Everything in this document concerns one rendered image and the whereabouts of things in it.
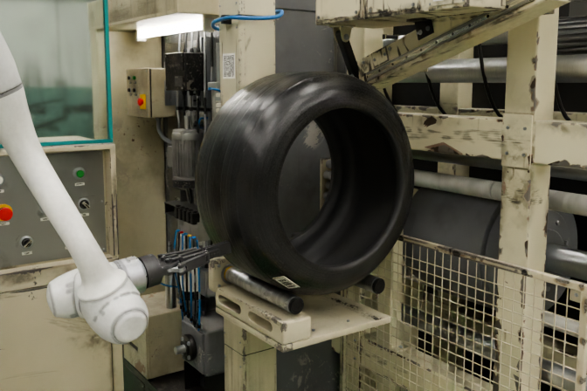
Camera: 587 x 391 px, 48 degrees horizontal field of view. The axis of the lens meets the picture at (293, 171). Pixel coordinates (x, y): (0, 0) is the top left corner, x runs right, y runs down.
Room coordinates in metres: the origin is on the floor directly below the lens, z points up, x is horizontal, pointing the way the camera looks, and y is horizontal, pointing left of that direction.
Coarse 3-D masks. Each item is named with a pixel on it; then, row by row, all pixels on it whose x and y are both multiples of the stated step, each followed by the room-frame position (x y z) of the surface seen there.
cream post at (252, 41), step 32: (224, 0) 1.99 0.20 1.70; (256, 0) 1.96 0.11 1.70; (224, 32) 1.99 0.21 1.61; (256, 32) 1.96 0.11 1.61; (256, 64) 1.96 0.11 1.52; (224, 96) 2.00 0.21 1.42; (224, 320) 2.02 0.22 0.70; (224, 352) 2.02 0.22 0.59; (256, 352) 1.95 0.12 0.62; (224, 384) 2.02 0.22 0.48; (256, 384) 1.95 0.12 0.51
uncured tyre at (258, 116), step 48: (240, 96) 1.72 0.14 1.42; (288, 96) 1.60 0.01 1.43; (336, 96) 1.65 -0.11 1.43; (384, 96) 1.79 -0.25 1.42; (240, 144) 1.56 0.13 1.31; (288, 144) 1.56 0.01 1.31; (336, 144) 2.01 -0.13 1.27; (384, 144) 1.92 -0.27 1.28; (240, 192) 1.53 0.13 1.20; (336, 192) 2.01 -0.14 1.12; (384, 192) 1.93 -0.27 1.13; (240, 240) 1.55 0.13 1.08; (288, 240) 1.56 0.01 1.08; (336, 240) 1.96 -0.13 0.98; (384, 240) 1.74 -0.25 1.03; (336, 288) 1.67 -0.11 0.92
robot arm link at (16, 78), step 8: (0, 32) 1.27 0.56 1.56; (0, 40) 1.25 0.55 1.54; (0, 48) 1.24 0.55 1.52; (8, 48) 1.27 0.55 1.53; (0, 56) 1.24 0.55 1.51; (8, 56) 1.26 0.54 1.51; (0, 64) 1.24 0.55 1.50; (8, 64) 1.25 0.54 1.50; (0, 72) 1.23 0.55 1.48; (8, 72) 1.25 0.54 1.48; (16, 72) 1.27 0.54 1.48; (0, 80) 1.24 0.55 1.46; (8, 80) 1.25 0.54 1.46; (16, 80) 1.27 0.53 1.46; (0, 88) 1.24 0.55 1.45; (8, 88) 1.25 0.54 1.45
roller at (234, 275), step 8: (224, 272) 1.86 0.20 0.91; (232, 272) 1.83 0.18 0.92; (240, 272) 1.81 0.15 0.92; (232, 280) 1.81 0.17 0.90; (240, 280) 1.78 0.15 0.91; (248, 280) 1.75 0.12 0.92; (256, 280) 1.74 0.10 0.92; (248, 288) 1.74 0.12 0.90; (256, 288) 1.71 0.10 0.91; (264, 288) 1.68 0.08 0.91; (272, 288) 1.67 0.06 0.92; (264, 296) 1.68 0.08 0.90; (272, 296) 1.64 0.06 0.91; (280, 296) 1.62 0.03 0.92; (288, 296) 1.60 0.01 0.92; (296, 296) 1.60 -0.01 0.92; (280, 304) 1.61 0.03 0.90; (288, 304) 1.58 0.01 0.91; (296, 304) 1.59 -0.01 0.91; (296, 312) 1.59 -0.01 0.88
